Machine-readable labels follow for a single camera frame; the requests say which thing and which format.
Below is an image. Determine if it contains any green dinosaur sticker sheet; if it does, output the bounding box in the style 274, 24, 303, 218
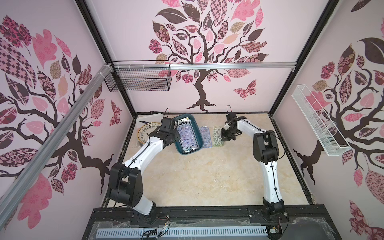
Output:
213, 126, 225, 147

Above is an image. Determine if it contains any purple white sticker sheet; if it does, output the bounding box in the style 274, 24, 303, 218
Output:
199, 127, 213, 148

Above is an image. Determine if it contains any teal storage box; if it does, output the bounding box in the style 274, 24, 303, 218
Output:
174, 114, 204, 155

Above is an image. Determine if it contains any dark purple sticker sheet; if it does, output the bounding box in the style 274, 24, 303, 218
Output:
177, 120, 199, 154

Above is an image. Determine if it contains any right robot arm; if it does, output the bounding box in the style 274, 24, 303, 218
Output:
221, 113, 285, 218

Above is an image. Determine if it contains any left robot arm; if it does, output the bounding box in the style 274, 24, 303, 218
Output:
107, 118, 180, 216

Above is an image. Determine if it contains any patterned yellow rim plate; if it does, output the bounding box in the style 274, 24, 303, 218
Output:
137, 122, 161, 144

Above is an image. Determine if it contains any white rectangular tray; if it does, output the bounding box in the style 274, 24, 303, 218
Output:
136, 114, 164, 148

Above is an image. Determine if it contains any black wire basket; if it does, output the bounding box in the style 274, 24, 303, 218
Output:
105, 60, 172, 92

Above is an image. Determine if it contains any aluminium rail back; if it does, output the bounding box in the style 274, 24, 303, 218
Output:
114, 62, 297, 70

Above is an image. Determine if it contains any aluminium rail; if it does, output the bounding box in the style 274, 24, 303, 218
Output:
114, 62, 297, 70
1, 63, 113, 229

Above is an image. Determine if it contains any white slotted cable duct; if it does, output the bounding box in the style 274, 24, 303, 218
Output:
95, 226, 268, 240

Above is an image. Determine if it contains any white wire shelf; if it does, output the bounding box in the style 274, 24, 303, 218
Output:
292, 85, 352, 157

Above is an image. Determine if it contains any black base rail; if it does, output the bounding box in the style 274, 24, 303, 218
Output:
83, 205, 341, 240

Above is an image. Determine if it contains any aluminium rail left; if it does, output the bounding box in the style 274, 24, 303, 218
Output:
1, 63, 113, 229

